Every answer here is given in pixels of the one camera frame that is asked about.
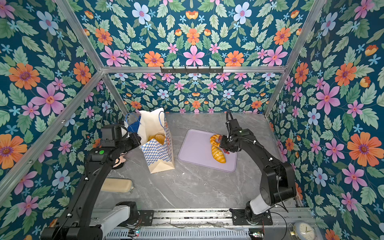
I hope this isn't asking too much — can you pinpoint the blue checkered paper bag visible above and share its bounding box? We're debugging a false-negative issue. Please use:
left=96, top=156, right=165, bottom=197
left=138, top=108, right=175, bottom=174

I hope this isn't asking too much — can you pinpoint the round sugared bread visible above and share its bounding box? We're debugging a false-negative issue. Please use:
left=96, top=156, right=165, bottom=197
left=154, top=134, right=166, bottom=145

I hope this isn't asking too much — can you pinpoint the lilac plastic tray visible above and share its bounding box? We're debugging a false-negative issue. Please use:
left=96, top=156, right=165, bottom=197
left=178, top=129, right=237, bottom=173

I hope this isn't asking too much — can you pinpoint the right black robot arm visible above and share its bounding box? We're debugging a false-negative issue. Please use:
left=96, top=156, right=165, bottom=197
left=220, top=119, right=297, bottom=223

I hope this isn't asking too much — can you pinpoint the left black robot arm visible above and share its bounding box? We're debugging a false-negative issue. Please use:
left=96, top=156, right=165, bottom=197
left=41, top=133, right=141, bottom=240

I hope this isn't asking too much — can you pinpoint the beige long bread loaf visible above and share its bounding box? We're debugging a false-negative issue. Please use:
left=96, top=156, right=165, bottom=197
left=101, top=178, right=134, bottom=193

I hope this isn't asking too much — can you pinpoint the plush doll pink shirt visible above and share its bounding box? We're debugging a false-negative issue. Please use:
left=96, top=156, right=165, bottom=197
left=111, top=150, right=127, bottom=170

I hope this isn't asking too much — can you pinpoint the alarm clock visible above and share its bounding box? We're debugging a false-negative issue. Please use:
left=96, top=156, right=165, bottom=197
left=290, top=221, right=317, bottom=240

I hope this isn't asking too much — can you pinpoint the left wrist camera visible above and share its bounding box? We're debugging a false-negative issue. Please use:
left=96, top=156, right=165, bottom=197
left=101, top=124, right=123, bottom=147

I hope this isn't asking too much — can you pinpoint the black hook rail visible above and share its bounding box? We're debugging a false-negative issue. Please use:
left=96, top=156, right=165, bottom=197
left=160, top=67, right=224, bottom=74

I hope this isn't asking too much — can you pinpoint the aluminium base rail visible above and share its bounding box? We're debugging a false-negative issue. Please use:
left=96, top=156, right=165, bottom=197
left=89, top=207, right=317, bottom=229

